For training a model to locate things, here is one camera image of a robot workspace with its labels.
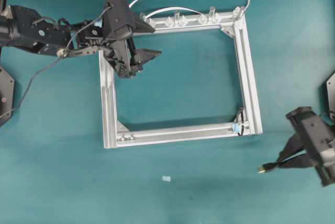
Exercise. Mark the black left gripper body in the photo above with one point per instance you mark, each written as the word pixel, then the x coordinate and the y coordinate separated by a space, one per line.
pixel 121 57

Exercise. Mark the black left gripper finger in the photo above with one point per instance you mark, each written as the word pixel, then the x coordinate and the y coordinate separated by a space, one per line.
pixel 141 26
pixel 145 55

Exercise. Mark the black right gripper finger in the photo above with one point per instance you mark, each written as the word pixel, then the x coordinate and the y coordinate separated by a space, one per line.
pixel 301 161
pixel 293 146

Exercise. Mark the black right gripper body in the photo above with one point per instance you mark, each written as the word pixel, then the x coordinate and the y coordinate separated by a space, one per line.
pixel 317 138

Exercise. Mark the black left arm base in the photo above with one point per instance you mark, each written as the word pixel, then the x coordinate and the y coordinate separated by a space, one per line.
pixel 7 84

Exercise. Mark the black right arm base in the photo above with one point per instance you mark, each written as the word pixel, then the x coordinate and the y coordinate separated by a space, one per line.
pixel 327 100

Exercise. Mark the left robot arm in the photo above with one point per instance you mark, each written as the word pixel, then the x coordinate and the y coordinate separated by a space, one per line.
pixel 27 30

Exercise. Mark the blue tape piece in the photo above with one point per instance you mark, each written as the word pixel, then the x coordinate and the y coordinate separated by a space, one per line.
pixel 236 128

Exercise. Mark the small clear plastic piece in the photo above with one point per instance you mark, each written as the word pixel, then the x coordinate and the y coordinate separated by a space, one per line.
pixel 166 178

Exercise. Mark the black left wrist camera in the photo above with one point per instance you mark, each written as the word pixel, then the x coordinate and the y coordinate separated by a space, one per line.
pixel 118 20

